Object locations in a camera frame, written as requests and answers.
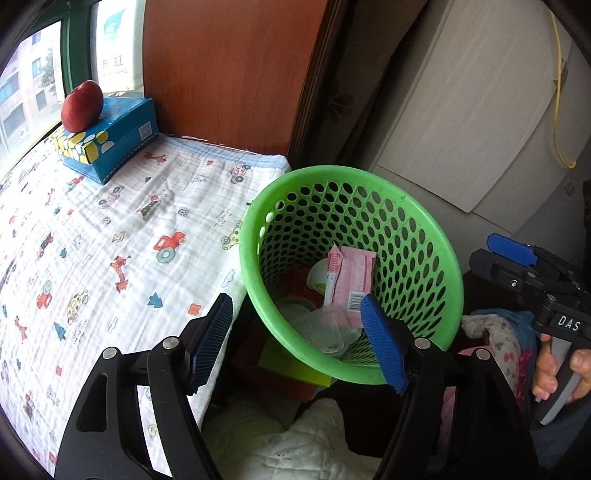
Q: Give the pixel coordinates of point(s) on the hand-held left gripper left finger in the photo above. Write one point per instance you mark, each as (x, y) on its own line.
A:
(210, 341)

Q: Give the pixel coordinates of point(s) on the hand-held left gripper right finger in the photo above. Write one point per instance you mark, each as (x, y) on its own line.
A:
(383, 346)

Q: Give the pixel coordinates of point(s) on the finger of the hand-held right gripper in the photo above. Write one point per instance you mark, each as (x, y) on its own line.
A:
(508, 244)
(498, 272)

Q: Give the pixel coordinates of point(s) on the clear plastic cup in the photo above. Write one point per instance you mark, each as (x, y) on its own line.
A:
(323, 334)

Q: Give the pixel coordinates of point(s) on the pink packet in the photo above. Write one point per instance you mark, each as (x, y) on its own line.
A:
(351, 277)

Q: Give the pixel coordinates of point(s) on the white plastic lid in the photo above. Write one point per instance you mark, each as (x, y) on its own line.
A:
(295, 309)

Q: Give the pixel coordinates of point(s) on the white paper cup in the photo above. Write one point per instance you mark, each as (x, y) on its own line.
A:
(319, 277)

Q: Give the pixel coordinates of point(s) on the green plastic mesh basket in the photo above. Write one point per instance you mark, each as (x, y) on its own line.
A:
(323, 175)

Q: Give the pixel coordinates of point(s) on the person's right forearm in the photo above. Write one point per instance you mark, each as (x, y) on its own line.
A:
(568, 443)

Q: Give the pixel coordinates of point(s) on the person's right hand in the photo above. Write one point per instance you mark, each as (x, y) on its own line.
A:
(545, 374)

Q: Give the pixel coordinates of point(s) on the blue cloth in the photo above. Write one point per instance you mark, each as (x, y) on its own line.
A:
(521, 327)

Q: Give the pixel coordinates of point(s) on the floral cloth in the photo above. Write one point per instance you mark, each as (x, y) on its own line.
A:
(498, 337)

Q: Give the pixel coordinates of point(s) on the yellow-green box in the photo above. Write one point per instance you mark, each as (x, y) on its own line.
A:
(286, 364)

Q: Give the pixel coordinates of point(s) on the white quilt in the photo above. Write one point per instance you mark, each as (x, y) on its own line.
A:
(277, 443)

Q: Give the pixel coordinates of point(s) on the white wardrobe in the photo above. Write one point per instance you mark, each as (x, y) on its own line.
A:
(461, 115)

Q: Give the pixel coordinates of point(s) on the printed white blanket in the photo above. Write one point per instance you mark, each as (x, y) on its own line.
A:
(115, 221)

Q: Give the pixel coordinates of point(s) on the blue tissue box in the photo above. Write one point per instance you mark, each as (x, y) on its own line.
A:
(124, 134)

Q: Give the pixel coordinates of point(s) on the beige flower print panel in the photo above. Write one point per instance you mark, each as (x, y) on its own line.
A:
(351, 69)

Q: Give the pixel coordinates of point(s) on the red apple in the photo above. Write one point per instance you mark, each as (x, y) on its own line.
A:
(83, 106)

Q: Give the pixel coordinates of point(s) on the brown wooden panel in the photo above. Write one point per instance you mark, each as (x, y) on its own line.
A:
(221, 69)

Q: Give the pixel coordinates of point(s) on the white window sticker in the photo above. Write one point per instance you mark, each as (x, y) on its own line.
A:
(117, 46)

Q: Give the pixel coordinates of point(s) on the apartment building outside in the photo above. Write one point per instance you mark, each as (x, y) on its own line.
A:
(23, 83)

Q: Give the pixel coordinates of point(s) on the green window frame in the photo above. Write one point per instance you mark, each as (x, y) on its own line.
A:
(76, 41)

